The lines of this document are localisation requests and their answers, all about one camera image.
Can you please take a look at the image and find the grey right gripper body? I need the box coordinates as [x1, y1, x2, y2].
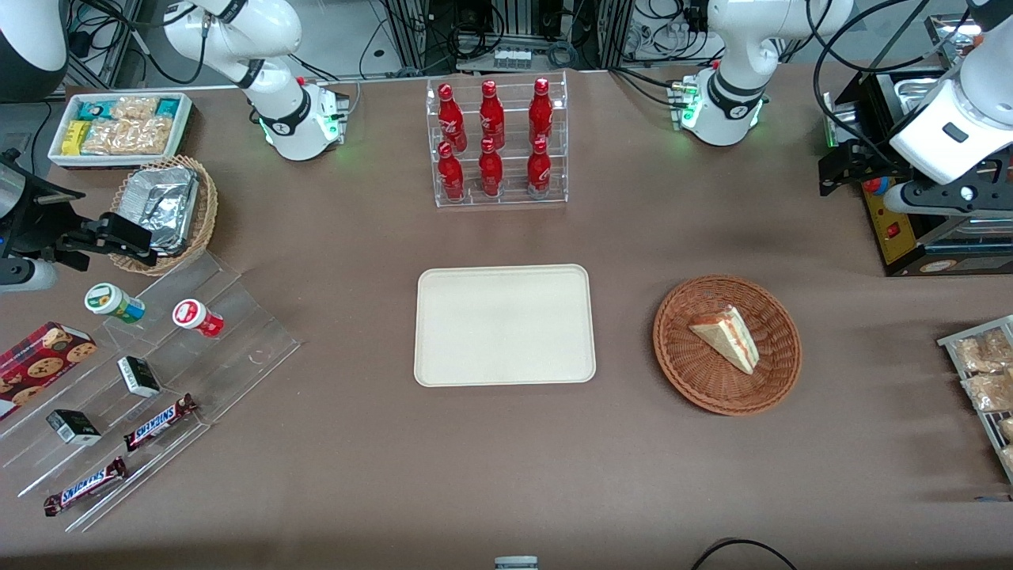
[0, 158, 84, 260]

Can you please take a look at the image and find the triangular sandwich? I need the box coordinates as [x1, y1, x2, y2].
[688, 305, 761, 376]

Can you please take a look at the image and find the aluminium foil tray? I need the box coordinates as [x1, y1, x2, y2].
[119, 166, 200, 256]

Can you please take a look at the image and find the tan wicker basket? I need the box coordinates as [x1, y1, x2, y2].
[108, 155, 218, 276]

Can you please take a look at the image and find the round brown wicker basket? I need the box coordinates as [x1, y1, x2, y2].
[653, 274, 802, 416]

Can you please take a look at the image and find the cream rectangular tray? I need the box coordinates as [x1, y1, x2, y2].
[414, 264, 597, 388]

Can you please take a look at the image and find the green lidded yogurt cup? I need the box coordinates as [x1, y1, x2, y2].
[85, 283, 146, 325]

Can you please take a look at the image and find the black yellow food warmer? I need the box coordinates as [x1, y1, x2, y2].
[823, 12, 1013, 278]

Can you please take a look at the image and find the red lidded yogurt cup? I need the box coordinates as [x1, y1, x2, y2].
[173, 298, 225, 338]

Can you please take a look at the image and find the white plastic snack bin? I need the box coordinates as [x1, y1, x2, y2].
[47, 92, 194, 169]

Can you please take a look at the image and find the red cookie box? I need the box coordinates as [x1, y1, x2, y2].
[0, 321, 98, 420]

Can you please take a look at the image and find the small black box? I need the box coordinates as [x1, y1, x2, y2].
[117, 356, 161, 398]
[46, 408, 102, 446]

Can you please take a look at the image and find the clear acrylic stepped display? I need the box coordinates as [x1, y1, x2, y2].
[0, 252, 302, 533]

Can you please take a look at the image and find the Snickers chocolate bar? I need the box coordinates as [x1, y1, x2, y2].
[44, 457, 128, 517]
[123, 393, 198, 452]

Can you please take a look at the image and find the red soda bottle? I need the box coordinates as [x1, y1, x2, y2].
[438, 142, 465, 201]
[527, 139, 552, 196]
[438, 84, 468, 151]
[480, 80, 506, 150]
[479, 139, 504, 197]
[529, 78, 553, 145]

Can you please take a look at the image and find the clear acrylic bottle rack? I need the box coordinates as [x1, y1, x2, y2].
[426, 71, 569, 208]

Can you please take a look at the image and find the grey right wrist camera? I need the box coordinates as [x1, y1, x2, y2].
[0, 260, 58, 292]

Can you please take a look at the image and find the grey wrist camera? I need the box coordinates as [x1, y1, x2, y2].
[884, 180, 1013, 216]
[0, 260, 58, 292]

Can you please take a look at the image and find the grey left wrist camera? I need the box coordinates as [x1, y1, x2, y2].
[884, 180, 1013, 216]

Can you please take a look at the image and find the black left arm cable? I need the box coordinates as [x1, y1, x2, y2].
[814, 0, 976, 167]

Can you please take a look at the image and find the grey wire rack tray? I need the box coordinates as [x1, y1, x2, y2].
[938, 315, 1013, 484]

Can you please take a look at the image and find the aluminium frame rack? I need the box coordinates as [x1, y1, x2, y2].
[384, 0, 634, 72]

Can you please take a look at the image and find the black cable loop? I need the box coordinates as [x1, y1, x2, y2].
[690, 538, 800, 570]

